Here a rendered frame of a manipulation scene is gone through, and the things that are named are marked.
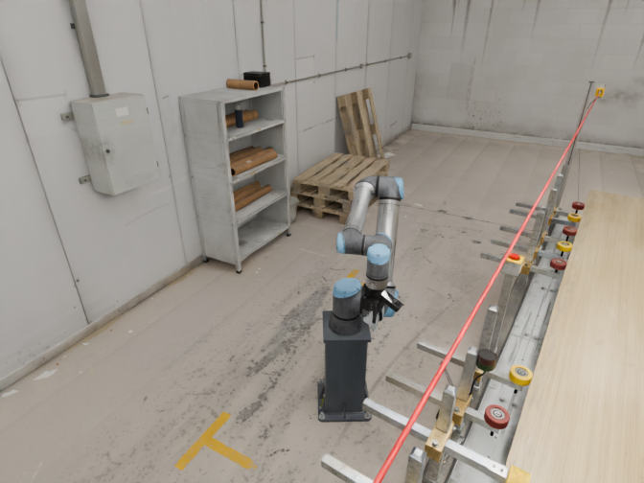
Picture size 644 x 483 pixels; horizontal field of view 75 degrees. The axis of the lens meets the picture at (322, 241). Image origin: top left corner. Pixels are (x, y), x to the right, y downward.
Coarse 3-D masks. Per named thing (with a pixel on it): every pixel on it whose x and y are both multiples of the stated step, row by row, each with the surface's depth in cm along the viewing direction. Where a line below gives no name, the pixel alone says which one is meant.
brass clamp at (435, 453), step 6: (450, 426) 133; (432, 432) 131; (438, 432) 131; (444, 432) 131; (450, 432) 132; (432, 438) 129; (438, 438) 129; (444, 438) 129; (426, 444) 127; (438, 444) 127; (444, 444) 127; (426, 450) 128; (432, 450) 127; (438, 450) 125; (432, 456) 128; (438, 456) 126
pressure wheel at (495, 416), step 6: (486, 408) 147; (492, 408) 147; (498, 408) 147; (504, 408) 147; (486, 414) 145; (492, 414) 145; (498, 414) 144; (504, 414) 145; (486, 420) 145; (492, 420) 143; (498, 420) 142; (504, 420) 142; (492, 426) 144; (498, 426) 142; (504, 426) 143; (492, 432) 149
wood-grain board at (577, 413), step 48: (576, 240) 259; (624, 240) 259; (576, 288) 212; (624, 288) 212; (576, 336) 181; (624, 336) 181; (576, 384) 157; (624, 384) 157; (528, 432) 139; (576, 432) 139; (624, 432) 139; (576, 480) 125; (624, 480) 125
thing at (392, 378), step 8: (392, 376) 166; (400, 376) 166; (400, 384) 164; (408, 384) 162; (416, 384) 162; (416, 392) 161; (424, 392) 159; (432, 392) 159; (432, 400) 158; (440, 400) 156; (464, 416) 152; (472, 416) 150; (480, 416) 149; (480, 424) 149; (496, 432) 146
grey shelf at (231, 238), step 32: (192, 96) 339; (224, 96) 339; (256, 96) 356; (192, 128) 346; (224, 128) 366; (256, 128) 367; (192, 160) 361; (224, 160) 343; (224, 192) 358; (288, 192) 438; (224, 224) 375; (256, 224) 454; (288, 224) 453; (224, 256) 393
